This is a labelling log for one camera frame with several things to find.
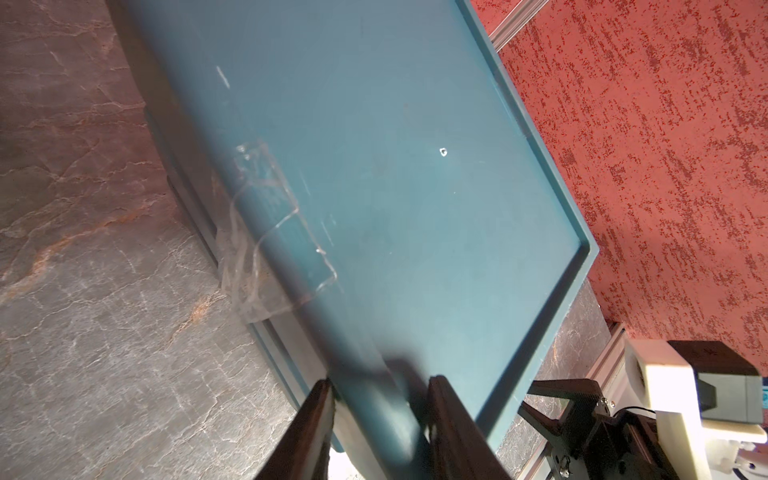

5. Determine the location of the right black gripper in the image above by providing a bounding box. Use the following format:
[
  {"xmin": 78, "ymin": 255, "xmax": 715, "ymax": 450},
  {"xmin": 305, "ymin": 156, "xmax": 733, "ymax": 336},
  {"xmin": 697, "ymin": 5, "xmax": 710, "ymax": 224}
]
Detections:
[{"xmin": 518, "ymin": 379, "xmax": 678, "ymax": 479}]

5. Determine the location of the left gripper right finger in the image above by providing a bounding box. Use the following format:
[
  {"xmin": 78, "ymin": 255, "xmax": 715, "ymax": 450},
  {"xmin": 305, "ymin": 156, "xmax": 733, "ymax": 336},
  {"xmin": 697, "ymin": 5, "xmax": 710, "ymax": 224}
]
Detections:
[{"xmin": 427, "ymin": 375, "xmax": 511, "ymax": 480}]

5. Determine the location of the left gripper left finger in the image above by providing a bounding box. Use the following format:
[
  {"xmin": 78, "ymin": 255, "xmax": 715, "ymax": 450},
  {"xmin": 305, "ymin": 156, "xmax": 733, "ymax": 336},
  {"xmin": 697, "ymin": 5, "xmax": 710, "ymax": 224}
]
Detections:
[{"xmin": 255, "ymin": 379, "xmax": 335, "ymax": 480}]

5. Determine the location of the teal three-drawer cabinet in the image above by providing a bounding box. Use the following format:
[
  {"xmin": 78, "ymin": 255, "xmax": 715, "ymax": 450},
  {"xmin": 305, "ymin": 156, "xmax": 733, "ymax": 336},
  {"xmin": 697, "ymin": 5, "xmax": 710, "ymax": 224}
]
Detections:
[{"xmin": 108, "ymin": 1, "xmax": 598, "ymax": 479}]

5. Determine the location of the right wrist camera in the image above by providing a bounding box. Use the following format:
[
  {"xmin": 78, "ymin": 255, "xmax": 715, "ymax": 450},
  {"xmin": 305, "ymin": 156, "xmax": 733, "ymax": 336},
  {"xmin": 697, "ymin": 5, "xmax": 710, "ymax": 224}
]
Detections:
[{"xmin": 625, "ymin": 340, "xmax": 767, "ymax": 479}]

